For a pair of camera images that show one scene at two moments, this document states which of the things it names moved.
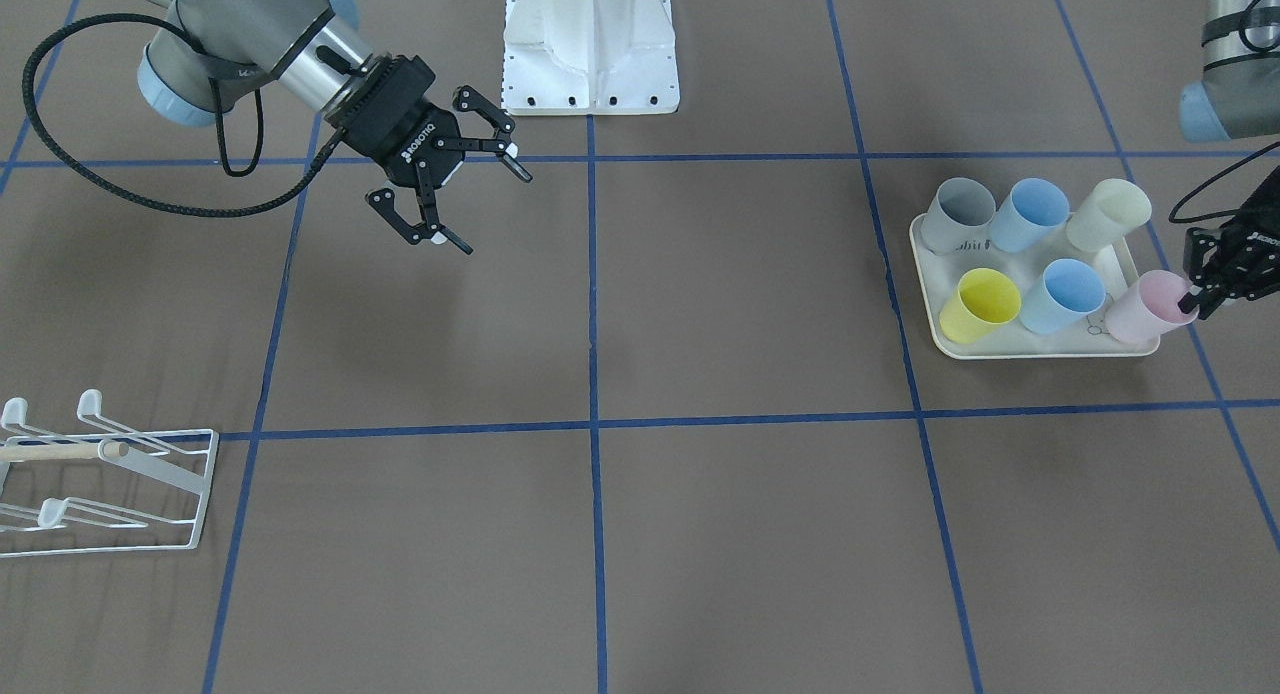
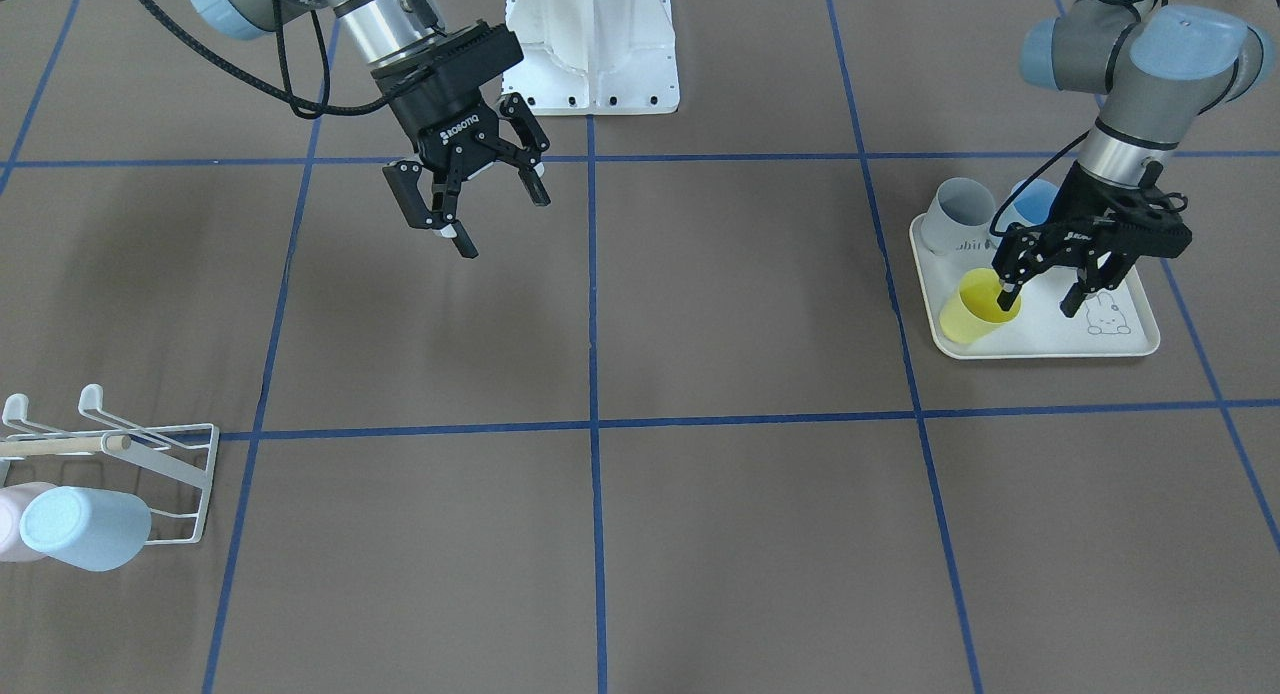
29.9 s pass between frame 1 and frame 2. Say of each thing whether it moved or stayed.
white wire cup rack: stayed
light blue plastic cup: moved
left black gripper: moved
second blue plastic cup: stayed
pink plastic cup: moved
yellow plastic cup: stayed
